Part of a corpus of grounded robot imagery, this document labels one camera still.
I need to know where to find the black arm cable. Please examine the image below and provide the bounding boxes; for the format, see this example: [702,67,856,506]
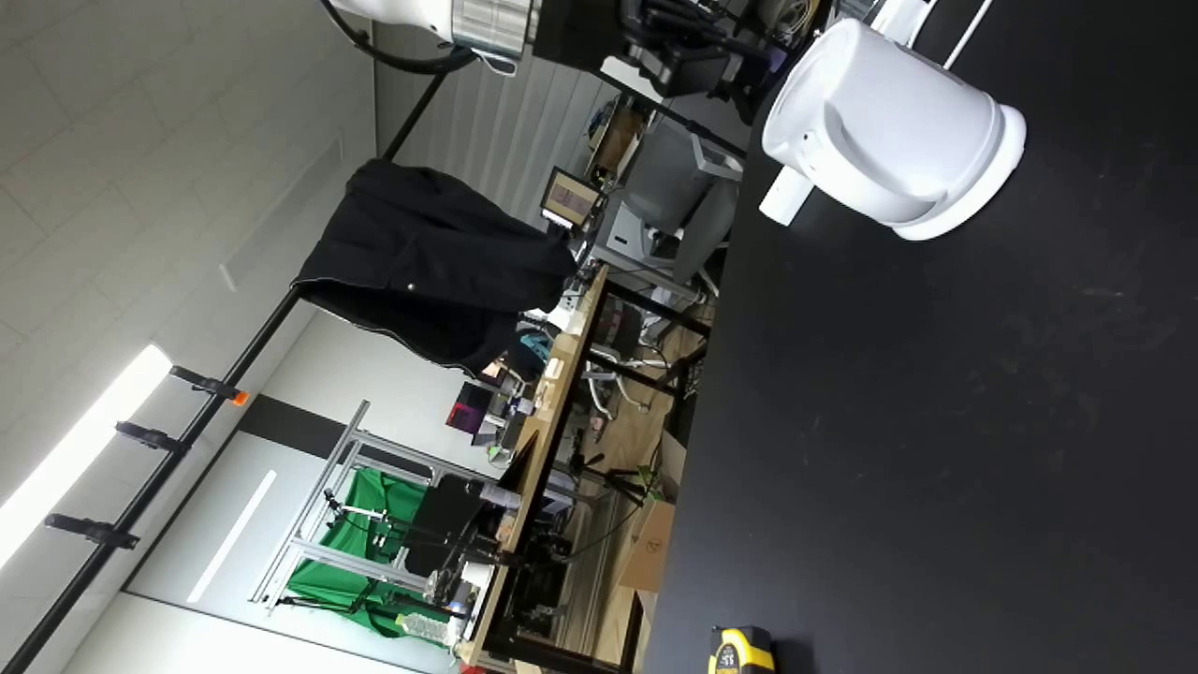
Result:
[318,0,479,78]

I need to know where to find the brown picture frame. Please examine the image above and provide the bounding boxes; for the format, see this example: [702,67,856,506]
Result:
[536,163,605,235]

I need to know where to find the cardboard box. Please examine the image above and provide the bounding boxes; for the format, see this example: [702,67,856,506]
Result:
[612,493,681,600]

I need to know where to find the yellow tape measure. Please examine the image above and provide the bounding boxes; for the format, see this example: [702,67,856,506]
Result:
[702,621,781,674]

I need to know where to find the white kettle power cable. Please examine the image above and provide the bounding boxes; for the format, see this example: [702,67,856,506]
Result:
[935,0,998,69]

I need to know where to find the wooden desk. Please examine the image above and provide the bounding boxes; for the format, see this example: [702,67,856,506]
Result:
[453,263,617,674]

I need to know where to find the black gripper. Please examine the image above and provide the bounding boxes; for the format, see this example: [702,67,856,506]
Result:
[536,0,756,104]

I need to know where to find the long ceiling light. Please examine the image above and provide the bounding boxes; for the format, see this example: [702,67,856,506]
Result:
[0,339,175,572]

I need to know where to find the grey equipment box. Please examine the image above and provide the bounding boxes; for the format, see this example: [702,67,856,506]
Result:
[579,113,748,292]

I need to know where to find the black metal pole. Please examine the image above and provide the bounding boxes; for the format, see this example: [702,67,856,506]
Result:
[0,69,450,674]

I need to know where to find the white kettle base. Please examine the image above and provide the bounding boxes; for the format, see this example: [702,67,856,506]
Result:
[892,101,1034,245]

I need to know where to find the silver metal rack frame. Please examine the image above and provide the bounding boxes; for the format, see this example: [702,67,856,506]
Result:
[250,396,532,630]

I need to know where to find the black jacket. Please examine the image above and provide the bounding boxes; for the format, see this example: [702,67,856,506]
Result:
[293,156,579,374]

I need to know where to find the green cloth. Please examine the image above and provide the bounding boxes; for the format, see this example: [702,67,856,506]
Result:
[284,465,433,644]

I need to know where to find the black office chair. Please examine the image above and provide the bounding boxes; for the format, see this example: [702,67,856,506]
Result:
[401,470,485,580]

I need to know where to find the black pole clamp orange tip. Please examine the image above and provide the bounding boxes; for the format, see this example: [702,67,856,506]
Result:
[168,359,255,408]

